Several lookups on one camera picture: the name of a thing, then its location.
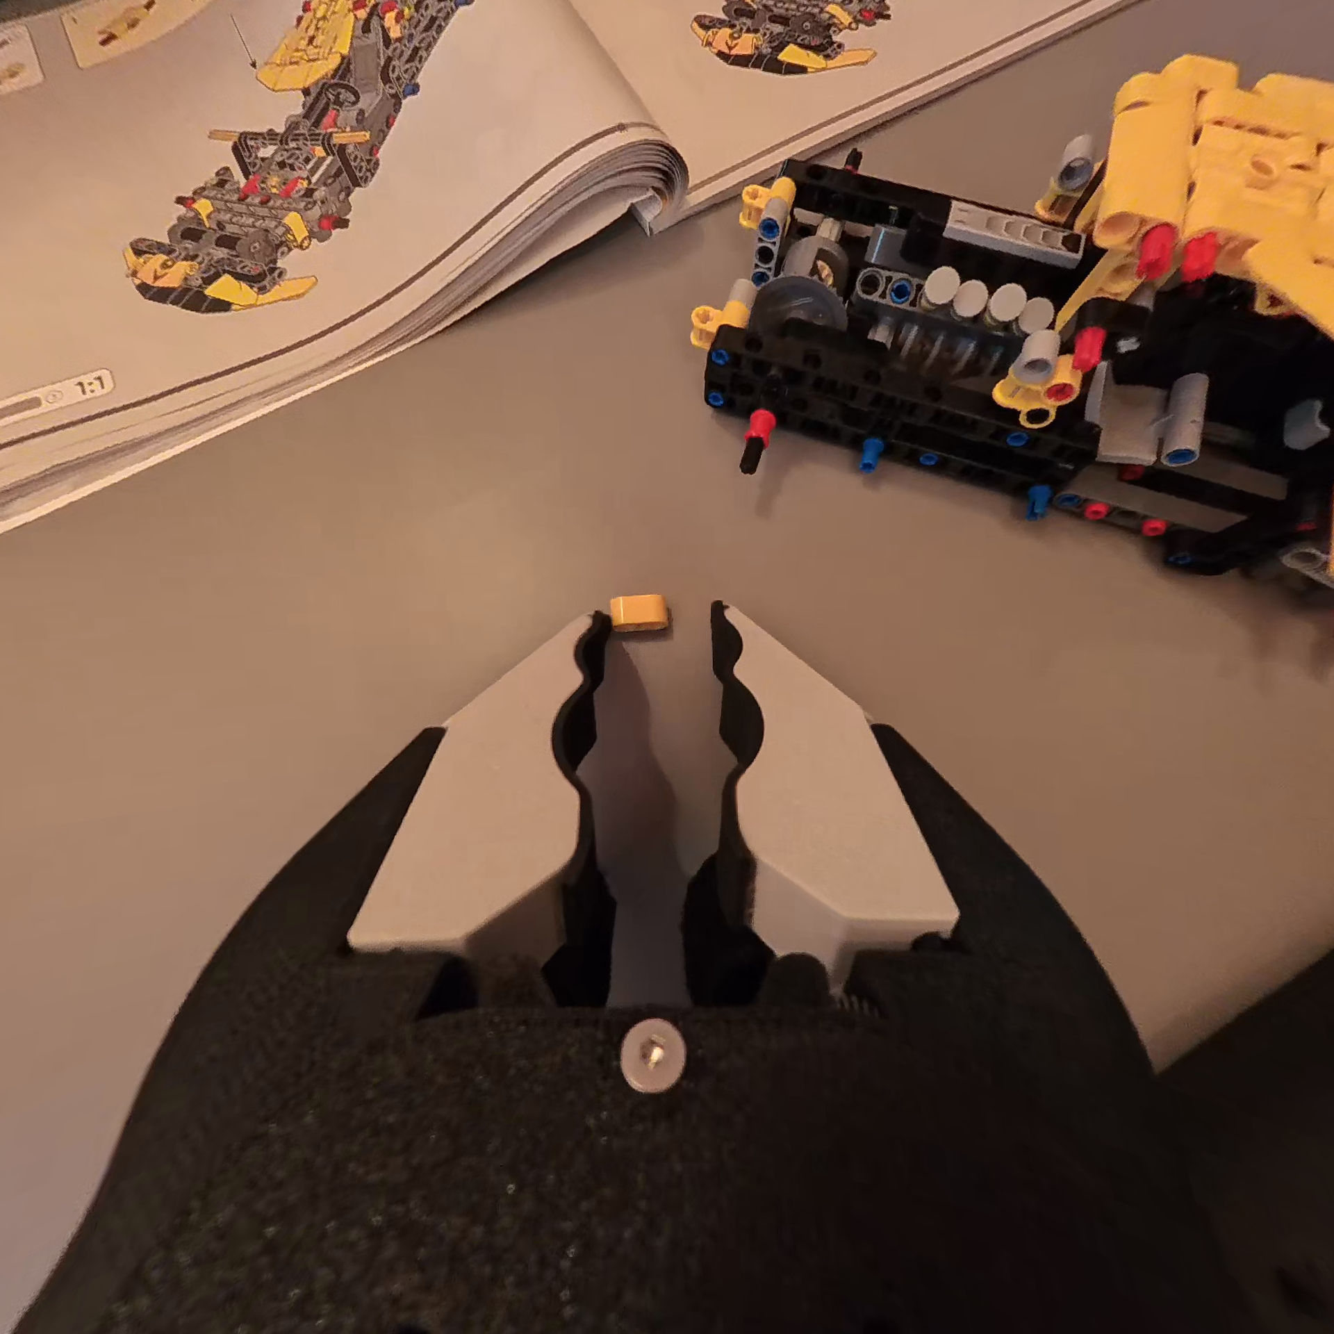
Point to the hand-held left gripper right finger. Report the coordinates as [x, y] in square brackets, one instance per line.
[843, 823]

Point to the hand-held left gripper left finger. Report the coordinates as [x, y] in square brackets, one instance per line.
[468, 834]

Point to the small yellow brick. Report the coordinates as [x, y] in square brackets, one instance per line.
[638, 613]

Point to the yellow black toy brick car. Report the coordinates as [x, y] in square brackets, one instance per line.
[937, 416]

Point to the instruction booklet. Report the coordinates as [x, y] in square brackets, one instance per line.
[468, 156]

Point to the grey desk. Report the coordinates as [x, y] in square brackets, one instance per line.
[313, 677]

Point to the black perforated pad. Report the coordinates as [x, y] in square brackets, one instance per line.
[1270, 1198]

